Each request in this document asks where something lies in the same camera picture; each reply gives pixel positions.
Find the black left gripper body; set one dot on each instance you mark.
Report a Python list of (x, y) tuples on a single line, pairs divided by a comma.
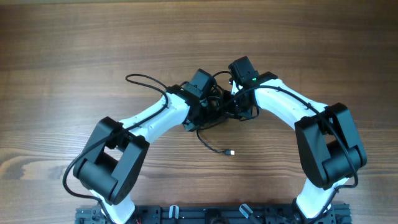
[(206, 111)]

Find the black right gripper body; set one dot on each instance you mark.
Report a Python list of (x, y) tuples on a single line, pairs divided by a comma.
[(237, 108)]

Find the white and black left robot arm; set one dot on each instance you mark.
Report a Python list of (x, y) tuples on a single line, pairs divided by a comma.
[(112, 159)]

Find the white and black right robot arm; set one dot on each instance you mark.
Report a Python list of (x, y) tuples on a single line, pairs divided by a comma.
[(329, 146)]

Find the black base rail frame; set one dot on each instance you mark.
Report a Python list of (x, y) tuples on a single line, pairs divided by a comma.
[(273, 213)]

